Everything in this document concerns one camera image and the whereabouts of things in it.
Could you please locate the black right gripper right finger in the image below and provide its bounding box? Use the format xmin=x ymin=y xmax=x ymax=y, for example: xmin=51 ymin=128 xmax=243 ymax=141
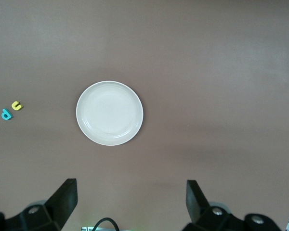
xmin=183 ymin=180 xmax=246 ymax=231

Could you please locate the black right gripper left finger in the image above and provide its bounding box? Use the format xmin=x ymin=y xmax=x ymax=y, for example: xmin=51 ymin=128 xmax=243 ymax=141
xmin=5 ymin=178 xmax=78 ymax=231

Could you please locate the teal foam letter p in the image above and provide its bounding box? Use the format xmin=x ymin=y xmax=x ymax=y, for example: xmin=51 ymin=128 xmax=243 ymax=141
xmin=1 ymin=108 xmax=14 ymax=121

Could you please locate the beige round plate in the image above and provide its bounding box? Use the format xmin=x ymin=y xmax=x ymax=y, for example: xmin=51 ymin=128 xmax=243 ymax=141
xmin=76 ymin=80 xmax=144 ymax=146

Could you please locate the brown table cover sheet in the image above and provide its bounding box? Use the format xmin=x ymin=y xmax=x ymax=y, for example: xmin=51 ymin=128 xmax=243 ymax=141
xmin=0 ymin=0 xmax=289 ymax=231

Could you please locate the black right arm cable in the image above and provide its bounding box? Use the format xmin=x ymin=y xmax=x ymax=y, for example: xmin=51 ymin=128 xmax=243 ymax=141
xmin=93 ymin=217 xmax=120 ymax=231

